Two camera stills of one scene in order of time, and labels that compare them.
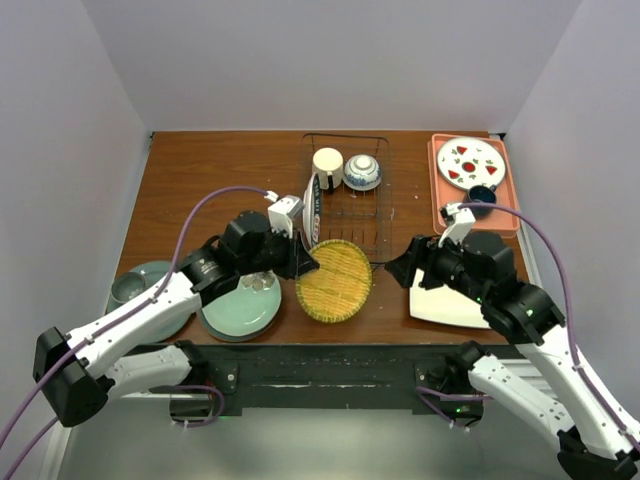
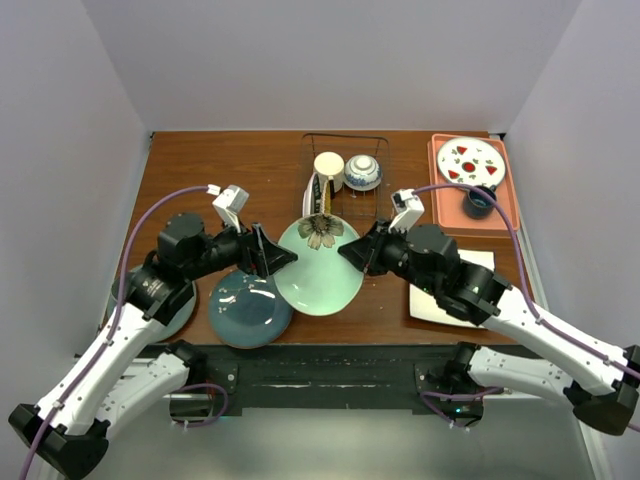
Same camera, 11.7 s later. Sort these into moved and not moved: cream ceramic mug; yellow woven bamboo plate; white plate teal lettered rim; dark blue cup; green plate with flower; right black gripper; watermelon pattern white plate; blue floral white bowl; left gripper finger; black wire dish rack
Moved: yellow woven bamboo plate; green plate with flower; right black gripper; left gripper finger
Not moved: blue floral white bowl; dark blue cup; watermelon pattern white plate; cream ceramic mug; white plate teal lettered rim; black wire dish rack
